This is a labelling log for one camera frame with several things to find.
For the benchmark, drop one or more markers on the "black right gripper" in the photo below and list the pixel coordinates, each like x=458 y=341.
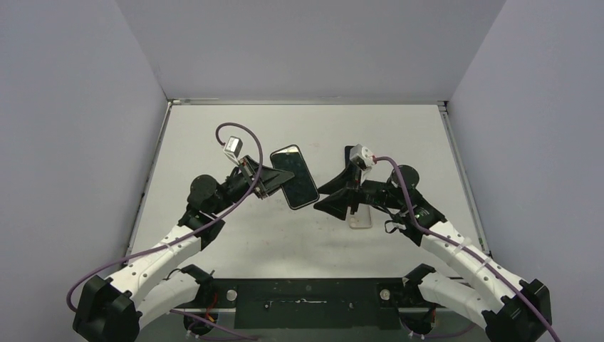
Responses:
x=356 y=189

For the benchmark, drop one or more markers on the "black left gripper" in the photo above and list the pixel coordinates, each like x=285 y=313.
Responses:
x=268 y=179

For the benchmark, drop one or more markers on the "cream phone case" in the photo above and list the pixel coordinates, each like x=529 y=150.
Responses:
x=360 y=219

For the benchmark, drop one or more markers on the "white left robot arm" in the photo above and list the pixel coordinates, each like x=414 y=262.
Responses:
x=118 y=307

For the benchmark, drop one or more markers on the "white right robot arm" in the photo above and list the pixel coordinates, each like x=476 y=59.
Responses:
x=506 y=306

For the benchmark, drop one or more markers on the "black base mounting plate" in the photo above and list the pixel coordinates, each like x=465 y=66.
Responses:
x=313 y=303

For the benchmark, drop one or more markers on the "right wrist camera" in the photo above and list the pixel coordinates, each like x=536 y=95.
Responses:
x=362 y=157

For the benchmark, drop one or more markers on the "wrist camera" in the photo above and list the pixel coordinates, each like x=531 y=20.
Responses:
x=232 y=148
x=362 y=157

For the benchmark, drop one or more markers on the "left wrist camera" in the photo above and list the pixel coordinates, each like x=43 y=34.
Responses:
x=232 y=148

